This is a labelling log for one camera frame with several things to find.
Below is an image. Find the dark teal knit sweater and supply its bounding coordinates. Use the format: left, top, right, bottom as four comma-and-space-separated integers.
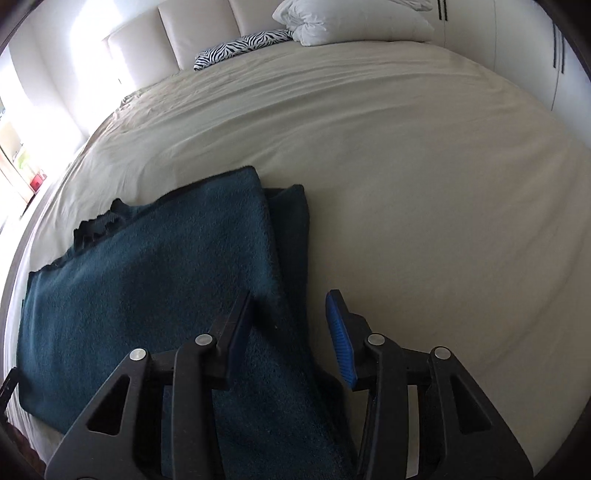
16, 165, 358, 480

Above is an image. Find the zebra print pillow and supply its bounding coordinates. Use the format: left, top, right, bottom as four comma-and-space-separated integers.
193, 28, 294, 73

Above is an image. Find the bed with beige sheet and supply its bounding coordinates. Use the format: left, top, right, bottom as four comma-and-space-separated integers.
0, 39, 591, 480

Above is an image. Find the white wardrobe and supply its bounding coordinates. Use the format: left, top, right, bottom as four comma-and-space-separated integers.
429, 0, 591, 139

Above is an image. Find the white pillow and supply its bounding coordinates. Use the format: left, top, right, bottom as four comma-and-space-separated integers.
295, 0, 435, 47

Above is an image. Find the beige padded headboard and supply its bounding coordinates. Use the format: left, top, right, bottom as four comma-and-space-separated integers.
102, 0, 287, 80

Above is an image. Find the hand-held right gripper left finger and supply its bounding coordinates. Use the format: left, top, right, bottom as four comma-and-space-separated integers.
44, 291, 254, 480

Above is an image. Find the white folded duvet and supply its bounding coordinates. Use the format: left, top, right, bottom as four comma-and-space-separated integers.
271, 0, 320, 46

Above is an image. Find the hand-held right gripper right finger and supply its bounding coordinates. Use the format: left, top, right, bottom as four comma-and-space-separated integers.
325, 289, 539, 480

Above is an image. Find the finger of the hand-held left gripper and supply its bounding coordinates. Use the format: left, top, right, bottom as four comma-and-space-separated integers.
0, 367, 20, 418

